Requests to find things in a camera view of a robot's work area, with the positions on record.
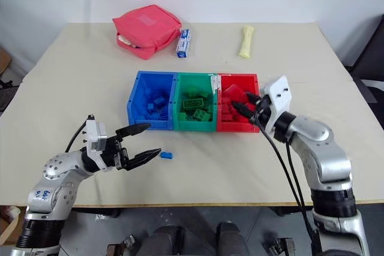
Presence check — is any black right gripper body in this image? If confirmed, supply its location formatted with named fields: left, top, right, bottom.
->
left=250, top=94, right=274, bottom=128

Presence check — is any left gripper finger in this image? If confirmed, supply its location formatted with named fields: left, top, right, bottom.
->
left=124, top=147, right=163, bottom=172
left=115, top=123, right=152, bottom=141

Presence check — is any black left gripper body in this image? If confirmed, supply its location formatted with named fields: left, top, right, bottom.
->
left=100, top=134, right=131, bottom=172

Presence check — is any large red sloped block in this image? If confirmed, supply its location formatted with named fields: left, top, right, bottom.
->
left=223, top=85, right=250, bottom=104

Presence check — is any red plastic bin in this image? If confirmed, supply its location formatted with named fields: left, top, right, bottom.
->
left=215, top=73, right=261, bottom=134

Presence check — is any blue plastic bin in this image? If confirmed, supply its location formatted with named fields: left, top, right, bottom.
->
left=126, top=71, right=179, bottom=131

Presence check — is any green two-stud brick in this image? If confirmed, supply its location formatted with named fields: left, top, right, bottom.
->
left=193, top=108, right=212, bottom=122

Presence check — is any green plastic bin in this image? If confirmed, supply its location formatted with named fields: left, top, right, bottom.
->
left=173, top=71, right=221, bottom=132

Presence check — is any long green three-stud brick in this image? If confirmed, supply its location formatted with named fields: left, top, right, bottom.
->
left=181, top=98, right=206, bottom=110

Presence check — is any dark green brick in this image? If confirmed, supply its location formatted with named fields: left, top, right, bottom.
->
left=184, top=86, right=208, bottom=98

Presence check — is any yellow rolled cloth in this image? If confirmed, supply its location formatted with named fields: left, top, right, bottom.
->
left=238, top=25, right=256, bottom=59

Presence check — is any dark rounded shape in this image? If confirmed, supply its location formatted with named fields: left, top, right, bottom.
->
left=215, top=221, right=250, bottom=256
left=143, top=225, right=185, bottom=256

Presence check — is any blue and white carton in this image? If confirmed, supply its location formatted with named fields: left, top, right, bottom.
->
left=175, top=28, right=193, bottom=59

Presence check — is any pink fabric pouch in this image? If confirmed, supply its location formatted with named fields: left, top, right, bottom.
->
left=112, top=4, right=183, bottom=61

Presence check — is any black chair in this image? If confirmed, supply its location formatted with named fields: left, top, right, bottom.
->
left=349, top=13, right=384, bottom=107

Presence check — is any brown cardboard box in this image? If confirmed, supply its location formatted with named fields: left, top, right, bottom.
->
left=0, top=45, right=13, bottom=74

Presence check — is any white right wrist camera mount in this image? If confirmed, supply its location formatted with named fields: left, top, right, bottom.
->
left=259, top=75, right=293, bottom=133

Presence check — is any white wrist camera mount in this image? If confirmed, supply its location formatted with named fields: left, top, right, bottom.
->
left=81, top=114, right=109, bottom=169
left=259, top=75, right=293, bottom=133

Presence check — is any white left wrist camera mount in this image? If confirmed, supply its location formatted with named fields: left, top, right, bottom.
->
left=81, top=114, right=109, bottom=169

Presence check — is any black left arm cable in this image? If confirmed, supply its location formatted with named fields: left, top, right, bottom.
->
left=64, top=120, right=90, bottom=153

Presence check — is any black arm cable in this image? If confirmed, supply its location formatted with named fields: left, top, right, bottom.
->
left=64, top=120, right=90, bottom=153
left=253, top=119, right=319, bottom=256
left=284, top=140, right=310, bottom=218

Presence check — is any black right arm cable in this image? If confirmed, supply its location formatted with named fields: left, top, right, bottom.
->
left=253, top=119, right=319, bottom=256
left=284, top=140, right=310, bottom=218

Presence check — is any metal foot bracket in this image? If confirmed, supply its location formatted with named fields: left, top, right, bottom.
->
left=263, top=236, right=297, bottom=256
left=106, top=234, right=136, bottom=256

